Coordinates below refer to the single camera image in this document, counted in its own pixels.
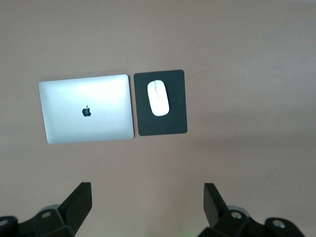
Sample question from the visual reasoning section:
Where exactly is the brown table cloth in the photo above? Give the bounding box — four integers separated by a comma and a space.
0, 0, 316, 237

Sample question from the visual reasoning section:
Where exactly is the silver closed laptop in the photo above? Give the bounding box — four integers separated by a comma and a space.
38, 74, 135, 145

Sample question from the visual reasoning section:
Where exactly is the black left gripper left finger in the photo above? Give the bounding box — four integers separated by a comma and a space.
0, 182, 93, 237

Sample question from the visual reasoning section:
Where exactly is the white computer mouse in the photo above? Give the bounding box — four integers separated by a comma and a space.
147, 79, 170, 117

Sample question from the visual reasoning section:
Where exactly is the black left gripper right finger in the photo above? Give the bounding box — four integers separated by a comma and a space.
199, 182, 305, 237

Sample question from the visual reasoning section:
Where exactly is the black mouse pad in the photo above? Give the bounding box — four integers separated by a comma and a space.
133, 69, 188, 136

